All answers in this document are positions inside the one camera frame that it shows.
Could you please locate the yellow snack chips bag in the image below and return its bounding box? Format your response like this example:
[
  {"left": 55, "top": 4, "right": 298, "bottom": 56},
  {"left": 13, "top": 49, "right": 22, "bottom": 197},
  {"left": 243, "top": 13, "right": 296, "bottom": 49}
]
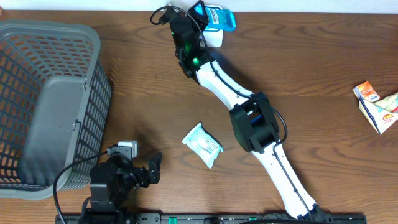
[{"left": 359, "top": 93, "right": 397, "bottom": 135}]

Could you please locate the teal mouthwash bottle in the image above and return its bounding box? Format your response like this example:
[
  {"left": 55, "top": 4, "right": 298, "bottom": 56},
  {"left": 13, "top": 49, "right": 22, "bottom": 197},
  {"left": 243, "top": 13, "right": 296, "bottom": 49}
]
[{"left": 204, "top": 6, "right": 236, "bottom": 32}]

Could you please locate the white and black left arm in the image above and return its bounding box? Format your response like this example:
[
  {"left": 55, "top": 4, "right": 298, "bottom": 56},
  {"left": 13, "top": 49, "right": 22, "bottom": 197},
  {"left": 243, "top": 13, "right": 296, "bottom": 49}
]
[{"left": 79, "top": 153, "right": 162, "bottom": 224}]

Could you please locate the grey plastic mesh basket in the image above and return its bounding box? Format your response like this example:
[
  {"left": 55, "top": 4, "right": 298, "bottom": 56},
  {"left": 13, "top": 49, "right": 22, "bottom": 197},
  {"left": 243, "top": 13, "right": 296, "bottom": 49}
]
[{"left": 1, "top": 20, "right": 111, "bottom": 200}]

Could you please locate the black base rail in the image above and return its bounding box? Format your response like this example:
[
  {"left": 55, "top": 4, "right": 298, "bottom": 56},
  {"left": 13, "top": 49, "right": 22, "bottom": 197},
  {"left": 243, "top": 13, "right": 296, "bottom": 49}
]
[{"left": 55, "top": 213, "right": 367, "bottom": 224}]

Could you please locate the light blue candy packet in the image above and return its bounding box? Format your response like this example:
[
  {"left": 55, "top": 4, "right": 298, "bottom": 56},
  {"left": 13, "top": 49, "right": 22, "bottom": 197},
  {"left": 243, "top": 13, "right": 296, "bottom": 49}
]
[{"left": 182, "top": 123, "right": 223, "bottom": 169}]

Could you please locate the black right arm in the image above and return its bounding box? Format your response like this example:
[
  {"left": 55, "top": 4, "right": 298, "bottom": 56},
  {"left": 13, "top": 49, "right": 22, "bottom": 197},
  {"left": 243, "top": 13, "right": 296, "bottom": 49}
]
[{"left": 158, "top": 1, "right": 327, "bottom": 223}]

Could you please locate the orange small box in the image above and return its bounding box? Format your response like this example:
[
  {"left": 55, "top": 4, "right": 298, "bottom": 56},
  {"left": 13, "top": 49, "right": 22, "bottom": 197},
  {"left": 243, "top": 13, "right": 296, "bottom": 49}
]
[{"left": 353, "top": 81, "right": 380, "bottom": 103}]

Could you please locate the white barcode scanner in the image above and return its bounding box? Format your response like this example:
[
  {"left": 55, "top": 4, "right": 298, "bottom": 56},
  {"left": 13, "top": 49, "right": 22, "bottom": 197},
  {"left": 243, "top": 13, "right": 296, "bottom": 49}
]
[{"left": 203, "top": 5, "right": 223, "bottom": 48}]

